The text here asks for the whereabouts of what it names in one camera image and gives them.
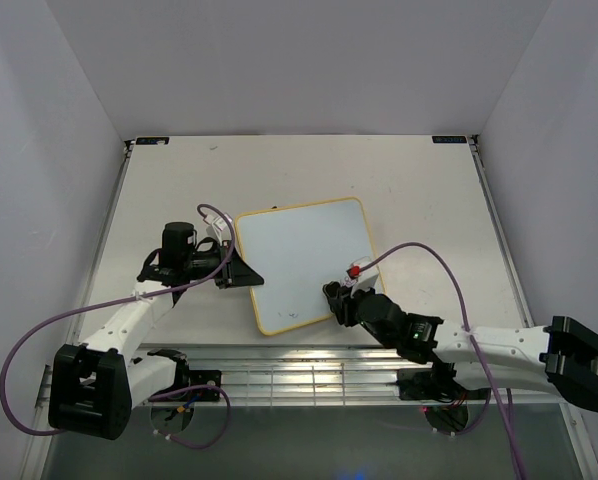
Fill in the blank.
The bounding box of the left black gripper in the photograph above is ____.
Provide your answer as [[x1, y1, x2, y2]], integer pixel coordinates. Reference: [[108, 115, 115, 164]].
[[185, 240, 265, 289]]

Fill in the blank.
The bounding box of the yellow framed whiteboard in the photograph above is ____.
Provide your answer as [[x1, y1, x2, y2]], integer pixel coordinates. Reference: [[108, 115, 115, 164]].
[[234, 197, 375, 336]]

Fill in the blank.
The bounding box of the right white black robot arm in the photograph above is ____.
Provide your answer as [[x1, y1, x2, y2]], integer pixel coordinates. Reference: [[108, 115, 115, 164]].
[[323, 282, 598, 413]]

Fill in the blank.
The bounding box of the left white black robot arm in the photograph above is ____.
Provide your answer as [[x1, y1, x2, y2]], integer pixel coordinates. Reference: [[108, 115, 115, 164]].
[[49, 217, 264, 440]]

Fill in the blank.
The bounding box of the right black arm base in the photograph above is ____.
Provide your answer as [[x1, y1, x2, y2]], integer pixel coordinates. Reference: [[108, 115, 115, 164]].
[[395, 365, 489, 404]]

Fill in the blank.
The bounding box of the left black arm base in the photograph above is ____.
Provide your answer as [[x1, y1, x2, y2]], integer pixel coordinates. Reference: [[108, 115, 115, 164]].
[[178, 369, 222, 405]]

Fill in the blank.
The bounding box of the left blue corner label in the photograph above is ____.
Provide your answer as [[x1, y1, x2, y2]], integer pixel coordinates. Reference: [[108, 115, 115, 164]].
[[135, 137, 170, 146]]

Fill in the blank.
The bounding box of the blue corner label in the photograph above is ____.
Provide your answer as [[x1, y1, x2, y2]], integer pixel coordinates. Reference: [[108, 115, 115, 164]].
[[431, 135, 468, 144], [135, 137, 170, 146]]

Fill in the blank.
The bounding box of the right blue corner label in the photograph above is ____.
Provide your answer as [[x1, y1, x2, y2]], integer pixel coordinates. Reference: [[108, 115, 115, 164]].
[[431, 135, 468, 144]]

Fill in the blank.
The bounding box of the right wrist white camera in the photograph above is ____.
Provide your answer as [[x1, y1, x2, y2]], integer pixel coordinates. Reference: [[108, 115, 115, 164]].
[[343, 257, 380, 295]]

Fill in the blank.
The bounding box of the wrist white camera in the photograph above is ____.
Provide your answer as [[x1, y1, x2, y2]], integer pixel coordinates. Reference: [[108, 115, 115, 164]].
[[343, 257, 380, 295], [203, 213, 233, 244]]

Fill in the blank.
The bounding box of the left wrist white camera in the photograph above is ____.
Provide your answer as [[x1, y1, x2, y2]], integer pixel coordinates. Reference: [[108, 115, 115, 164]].
[[203, 213, 233, 244]]

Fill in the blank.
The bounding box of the aluminium rail frame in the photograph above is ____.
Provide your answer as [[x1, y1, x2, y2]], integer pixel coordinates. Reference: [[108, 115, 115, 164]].
[[36, 344, 580, 409]]

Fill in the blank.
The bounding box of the purple cable under table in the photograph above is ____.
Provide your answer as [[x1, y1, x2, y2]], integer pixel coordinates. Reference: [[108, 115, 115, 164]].
[[148, 383, 235, 449]]

